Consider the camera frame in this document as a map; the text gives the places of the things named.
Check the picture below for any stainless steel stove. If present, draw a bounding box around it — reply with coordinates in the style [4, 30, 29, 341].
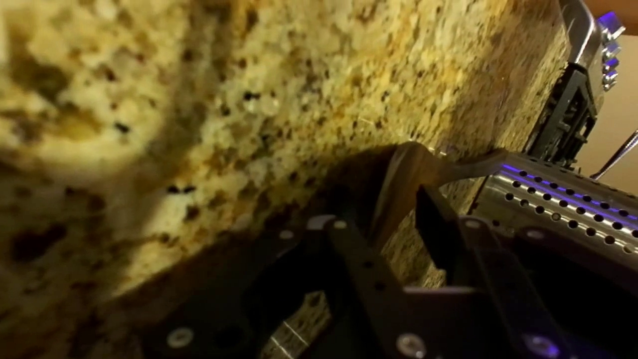
[522, 0, 630, 170]

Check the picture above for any dark wooden spatula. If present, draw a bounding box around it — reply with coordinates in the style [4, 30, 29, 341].
[366, 142, 508, 250]

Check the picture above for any oven door handle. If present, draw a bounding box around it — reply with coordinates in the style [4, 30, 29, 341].
[588, 128, 638, 184]

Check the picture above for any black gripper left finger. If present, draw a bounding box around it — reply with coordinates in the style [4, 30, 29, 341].
[139, 214, 428, 359]

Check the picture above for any stove knob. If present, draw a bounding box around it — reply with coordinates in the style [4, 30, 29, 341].
[596, 12, 628, 52]
[598, 52, 626, 92]

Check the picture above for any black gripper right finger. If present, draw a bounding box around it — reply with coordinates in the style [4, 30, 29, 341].
[412, 184, 638, 359]

